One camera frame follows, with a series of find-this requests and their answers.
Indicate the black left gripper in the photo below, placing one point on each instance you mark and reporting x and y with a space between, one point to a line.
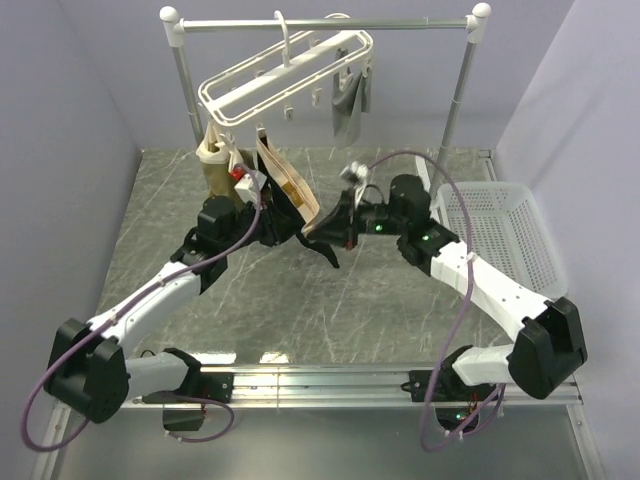
277 226

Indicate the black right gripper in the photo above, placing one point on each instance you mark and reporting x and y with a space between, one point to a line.
337 227

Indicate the black underwear beige waistband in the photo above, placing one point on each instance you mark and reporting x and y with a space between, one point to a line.
289 190

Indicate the khaki underwear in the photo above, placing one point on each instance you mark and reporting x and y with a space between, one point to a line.
217 155

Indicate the white clip hanger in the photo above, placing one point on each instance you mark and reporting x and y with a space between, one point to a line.
306 55

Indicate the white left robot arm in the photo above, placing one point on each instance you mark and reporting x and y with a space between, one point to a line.
90 367

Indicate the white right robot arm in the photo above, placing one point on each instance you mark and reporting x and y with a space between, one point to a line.
548 343

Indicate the grey hanging underwear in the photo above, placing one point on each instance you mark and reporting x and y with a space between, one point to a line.
351 98

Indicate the white plastic basket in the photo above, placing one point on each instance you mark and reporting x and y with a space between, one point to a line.
507 231

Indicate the white metal drying rack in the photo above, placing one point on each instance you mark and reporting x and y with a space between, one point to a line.
474 24

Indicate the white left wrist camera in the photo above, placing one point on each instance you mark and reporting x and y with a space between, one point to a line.
247 183

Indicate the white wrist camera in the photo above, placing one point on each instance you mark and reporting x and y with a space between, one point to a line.
247 183
357 175

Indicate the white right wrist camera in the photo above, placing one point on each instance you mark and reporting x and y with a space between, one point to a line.
357 175

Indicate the aluminium mounting rail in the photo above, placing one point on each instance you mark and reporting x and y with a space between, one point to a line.
289 386

